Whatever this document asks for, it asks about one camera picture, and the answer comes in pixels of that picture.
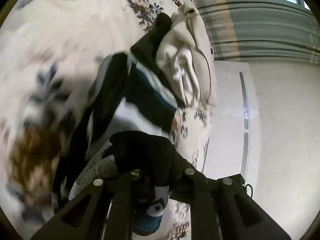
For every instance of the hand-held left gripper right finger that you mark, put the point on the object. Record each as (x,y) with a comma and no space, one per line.
(197,192)

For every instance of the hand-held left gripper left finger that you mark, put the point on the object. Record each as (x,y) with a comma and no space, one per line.
(125,187)

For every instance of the striped knit sweater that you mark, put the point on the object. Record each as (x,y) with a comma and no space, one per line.
(147,92)

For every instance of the white folded garment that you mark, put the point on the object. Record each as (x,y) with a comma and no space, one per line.
(180,65)

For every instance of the black folded garment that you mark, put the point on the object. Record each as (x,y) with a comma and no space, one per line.
(150,42)

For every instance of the beige folded garment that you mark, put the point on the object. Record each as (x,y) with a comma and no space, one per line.
(197,42)

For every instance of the floral bed sheet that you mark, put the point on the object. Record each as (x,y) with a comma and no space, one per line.
(62,30)

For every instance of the wide green striped curtain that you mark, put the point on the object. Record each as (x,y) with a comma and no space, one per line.
(262,30)

